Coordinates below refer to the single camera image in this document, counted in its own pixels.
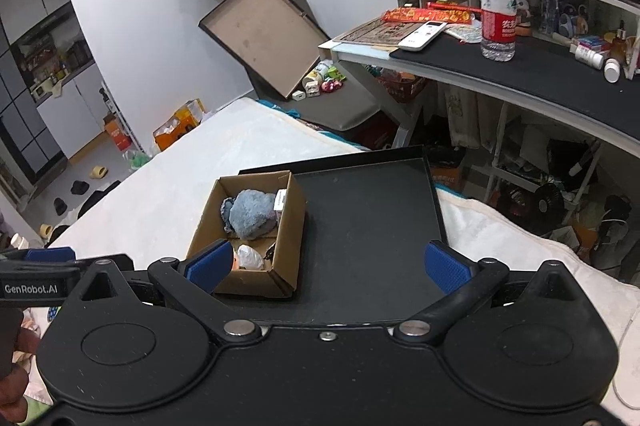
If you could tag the white desk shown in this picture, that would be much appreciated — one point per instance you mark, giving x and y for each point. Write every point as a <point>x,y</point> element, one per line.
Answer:
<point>365,56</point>

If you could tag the white power adapter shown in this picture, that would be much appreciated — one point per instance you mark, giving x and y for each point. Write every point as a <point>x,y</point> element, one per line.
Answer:
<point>305,95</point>

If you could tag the blue tissue packet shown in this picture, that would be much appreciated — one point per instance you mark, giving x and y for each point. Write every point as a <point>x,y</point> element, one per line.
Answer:
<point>280,201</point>

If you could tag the brown flat board box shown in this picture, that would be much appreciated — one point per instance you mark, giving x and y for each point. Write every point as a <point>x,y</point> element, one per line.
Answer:
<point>260,31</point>

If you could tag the white pill bottle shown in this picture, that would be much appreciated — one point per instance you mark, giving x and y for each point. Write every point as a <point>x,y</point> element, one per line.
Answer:
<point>612,70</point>

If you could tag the small colourful toys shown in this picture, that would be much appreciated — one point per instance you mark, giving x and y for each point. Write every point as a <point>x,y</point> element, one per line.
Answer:
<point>332,83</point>

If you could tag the person's left hand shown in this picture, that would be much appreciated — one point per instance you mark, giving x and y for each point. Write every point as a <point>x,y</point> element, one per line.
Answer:
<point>12,388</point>

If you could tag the grey bench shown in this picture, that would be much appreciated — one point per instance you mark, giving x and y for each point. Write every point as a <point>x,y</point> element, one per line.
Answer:
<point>340,111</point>

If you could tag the white remote control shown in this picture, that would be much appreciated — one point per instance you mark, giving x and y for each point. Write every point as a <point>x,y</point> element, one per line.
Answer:
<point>422,36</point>

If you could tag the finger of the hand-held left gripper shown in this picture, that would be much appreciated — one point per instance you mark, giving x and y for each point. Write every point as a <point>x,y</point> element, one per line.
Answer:
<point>50,255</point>
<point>125,262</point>

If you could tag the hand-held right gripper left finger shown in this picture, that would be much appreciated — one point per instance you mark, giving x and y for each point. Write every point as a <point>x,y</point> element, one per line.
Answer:
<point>210,263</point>

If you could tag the black fan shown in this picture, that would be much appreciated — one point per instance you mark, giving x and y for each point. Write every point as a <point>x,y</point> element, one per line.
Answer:
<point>547,201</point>

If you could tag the brown patterned board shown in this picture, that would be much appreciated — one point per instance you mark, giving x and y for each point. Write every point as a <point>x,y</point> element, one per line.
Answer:
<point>375,32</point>

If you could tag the red printed packets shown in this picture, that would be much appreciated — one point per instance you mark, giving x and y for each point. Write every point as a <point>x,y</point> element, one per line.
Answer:
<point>425,13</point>

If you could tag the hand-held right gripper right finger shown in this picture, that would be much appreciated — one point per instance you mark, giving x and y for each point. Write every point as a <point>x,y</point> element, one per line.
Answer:
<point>447,268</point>

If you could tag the white blanket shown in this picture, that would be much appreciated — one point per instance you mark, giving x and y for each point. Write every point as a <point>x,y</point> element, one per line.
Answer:
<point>150,196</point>

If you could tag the orange bag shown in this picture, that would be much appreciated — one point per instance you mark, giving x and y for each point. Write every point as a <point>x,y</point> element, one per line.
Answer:
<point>118,133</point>

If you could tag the red basket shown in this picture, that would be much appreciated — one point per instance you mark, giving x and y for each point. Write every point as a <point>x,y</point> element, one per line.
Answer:
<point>402,88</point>

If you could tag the white milk can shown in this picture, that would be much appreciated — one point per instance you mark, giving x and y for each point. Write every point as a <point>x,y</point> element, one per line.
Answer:
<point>316,73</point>

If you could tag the orange cardboard box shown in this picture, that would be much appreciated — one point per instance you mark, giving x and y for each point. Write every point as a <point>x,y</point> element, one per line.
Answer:
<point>177,126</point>

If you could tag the white cabinet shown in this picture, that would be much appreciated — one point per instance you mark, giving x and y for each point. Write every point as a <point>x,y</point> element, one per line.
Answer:
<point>70,116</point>

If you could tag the yellow slipper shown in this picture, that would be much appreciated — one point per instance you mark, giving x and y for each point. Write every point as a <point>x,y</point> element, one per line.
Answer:
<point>98,172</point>
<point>45,230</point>

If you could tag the grey fluffy plush ball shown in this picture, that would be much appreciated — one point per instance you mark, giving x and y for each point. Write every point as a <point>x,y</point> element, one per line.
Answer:
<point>252,213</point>

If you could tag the blue denim plush toy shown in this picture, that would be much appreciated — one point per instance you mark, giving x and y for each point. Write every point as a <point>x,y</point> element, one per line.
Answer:
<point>227,211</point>

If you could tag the white sock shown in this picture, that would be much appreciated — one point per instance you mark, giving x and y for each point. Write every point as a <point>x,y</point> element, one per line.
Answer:
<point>249,257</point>

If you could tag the orange green plush toy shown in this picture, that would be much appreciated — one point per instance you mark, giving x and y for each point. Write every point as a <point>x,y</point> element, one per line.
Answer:
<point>234,262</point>

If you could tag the brown cardboard box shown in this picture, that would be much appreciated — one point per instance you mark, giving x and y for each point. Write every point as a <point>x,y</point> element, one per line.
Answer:
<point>290,246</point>

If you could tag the black slipper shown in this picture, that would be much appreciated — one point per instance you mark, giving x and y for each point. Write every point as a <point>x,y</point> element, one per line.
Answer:
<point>60,206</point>
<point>79,187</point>

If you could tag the black tray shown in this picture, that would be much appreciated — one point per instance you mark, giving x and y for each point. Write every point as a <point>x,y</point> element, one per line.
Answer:
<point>370,226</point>

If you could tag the black desk mat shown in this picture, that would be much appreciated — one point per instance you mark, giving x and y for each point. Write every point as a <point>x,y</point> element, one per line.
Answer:
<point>540,76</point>

